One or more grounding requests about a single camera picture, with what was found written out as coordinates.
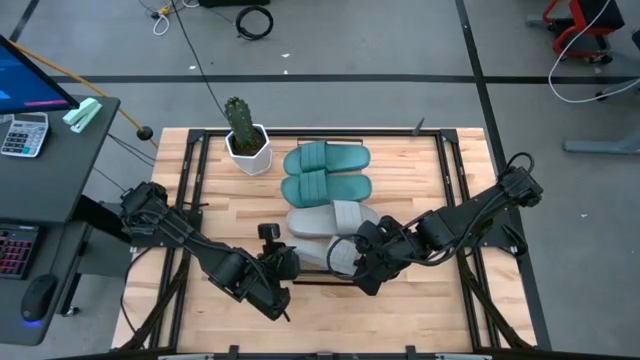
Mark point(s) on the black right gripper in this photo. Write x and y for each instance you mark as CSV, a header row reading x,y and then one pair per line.
x,y
380,250

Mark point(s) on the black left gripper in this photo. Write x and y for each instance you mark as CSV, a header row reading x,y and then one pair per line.
x,y
282,262

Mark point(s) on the black frame wooden shelf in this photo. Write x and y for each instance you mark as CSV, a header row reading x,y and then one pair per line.
x,y
320,283

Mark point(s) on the teal rubber slide sandal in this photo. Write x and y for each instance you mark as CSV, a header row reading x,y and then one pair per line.
x,y
325,157
325,189

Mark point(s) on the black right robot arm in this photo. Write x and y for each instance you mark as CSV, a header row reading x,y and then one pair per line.
x,y
475,210

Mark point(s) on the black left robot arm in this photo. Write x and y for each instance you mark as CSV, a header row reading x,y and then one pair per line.
x,y
200,245

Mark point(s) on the white plant pot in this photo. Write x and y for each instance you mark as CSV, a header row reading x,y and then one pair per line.
x,y
255,160

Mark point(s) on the green cactus plant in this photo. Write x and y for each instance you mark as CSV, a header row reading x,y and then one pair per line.
x,y
240,120

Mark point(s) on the black round knob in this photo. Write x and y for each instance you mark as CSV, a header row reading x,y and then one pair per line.
x,y
145,133

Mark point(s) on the grey desk foot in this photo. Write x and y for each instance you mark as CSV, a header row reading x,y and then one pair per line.
x,y
600,146

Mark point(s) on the dark grey desk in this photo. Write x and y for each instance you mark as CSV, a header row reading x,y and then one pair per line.
x,y
55,175

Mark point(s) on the black computer mouse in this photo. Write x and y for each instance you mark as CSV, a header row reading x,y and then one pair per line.
x,y
39,297

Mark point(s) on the mint green stapler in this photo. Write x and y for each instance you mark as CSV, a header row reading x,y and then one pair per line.
x,y
82,114

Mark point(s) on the backlit black keyboard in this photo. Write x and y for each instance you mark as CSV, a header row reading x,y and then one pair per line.
x,y
15,250

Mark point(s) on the grey desk calculator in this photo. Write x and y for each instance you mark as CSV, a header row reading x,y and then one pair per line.
x,y
22,135

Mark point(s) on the computer monitor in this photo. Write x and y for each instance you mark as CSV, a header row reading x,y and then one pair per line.
x,y
25,80

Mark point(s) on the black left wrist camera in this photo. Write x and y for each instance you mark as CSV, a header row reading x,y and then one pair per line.
x,y
269,231

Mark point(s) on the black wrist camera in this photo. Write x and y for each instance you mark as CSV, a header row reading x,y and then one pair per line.
x,y
269,231
372,286

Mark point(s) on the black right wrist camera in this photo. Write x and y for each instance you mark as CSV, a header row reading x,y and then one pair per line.
x,y
372,286

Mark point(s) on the black aluminium table frame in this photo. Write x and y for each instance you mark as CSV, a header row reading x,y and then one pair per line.
x,y
350,133

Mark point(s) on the red frame stool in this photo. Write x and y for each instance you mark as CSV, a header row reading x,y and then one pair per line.
x,y
580,25

